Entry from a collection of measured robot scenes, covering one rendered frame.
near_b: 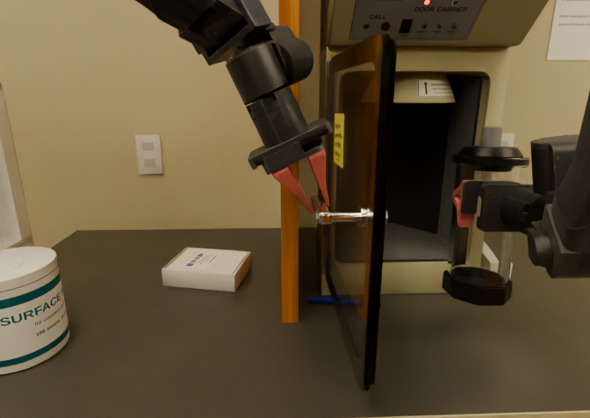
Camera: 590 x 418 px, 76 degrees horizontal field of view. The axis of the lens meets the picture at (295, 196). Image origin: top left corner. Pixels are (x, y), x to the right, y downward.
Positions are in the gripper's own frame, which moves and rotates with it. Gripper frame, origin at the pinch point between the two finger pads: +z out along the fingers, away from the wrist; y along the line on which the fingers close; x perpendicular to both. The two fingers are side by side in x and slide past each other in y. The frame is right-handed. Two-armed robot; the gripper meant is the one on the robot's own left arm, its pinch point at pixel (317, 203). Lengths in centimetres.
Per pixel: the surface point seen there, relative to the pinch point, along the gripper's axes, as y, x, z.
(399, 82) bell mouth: -22.7, -25.6, -6.5
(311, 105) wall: -9, -65, -7
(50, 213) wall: 75, -67, -11
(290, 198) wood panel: 3.9, -13.3, 1.6
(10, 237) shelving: 87, -64, -10
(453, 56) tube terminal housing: -31.5, -21.6, -6.9
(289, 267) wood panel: 9.2, -13.4, 12.5
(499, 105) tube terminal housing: -36.3, -21.4, 4.4
